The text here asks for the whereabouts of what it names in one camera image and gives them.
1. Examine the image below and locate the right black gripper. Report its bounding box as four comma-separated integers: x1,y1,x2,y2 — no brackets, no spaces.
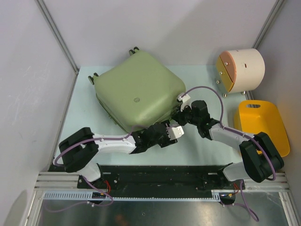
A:
172,103,200,127

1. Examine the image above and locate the green hard-shell suitcase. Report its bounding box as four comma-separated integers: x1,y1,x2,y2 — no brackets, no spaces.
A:
88,47,186,132

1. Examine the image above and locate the yellow plastic basket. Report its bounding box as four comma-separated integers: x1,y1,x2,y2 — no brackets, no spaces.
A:
234,100,290,157

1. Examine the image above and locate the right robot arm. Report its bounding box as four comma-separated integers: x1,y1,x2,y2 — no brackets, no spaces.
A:
172,100,284,189

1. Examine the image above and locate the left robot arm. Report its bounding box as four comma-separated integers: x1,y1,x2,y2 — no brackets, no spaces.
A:
54,120,184,188

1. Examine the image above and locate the white cylindrical container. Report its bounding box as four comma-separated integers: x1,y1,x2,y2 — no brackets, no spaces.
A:
215,48,265,97

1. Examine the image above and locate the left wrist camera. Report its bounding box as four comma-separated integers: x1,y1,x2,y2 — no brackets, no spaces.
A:
167,125,184,140

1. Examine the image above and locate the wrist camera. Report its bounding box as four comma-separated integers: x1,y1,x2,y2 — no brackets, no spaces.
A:
167,125,184,140
177,93,190,112

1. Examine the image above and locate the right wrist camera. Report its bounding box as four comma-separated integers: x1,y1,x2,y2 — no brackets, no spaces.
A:
177,93,190,112

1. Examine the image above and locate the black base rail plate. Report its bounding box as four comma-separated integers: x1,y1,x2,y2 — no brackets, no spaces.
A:
48,164,245,198

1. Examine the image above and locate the white slotted cable duct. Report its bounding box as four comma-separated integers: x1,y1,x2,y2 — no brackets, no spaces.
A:
43,190,235,202

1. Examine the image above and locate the right corner aluminium post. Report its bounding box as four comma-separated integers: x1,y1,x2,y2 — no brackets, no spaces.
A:
252,0,287,49

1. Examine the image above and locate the corner aluminium post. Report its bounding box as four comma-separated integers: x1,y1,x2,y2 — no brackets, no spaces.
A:
35,0,79,74
252,0,287,49

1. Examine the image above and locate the left corner aluminium post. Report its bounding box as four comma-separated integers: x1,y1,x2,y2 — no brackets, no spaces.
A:
35,0,79,74

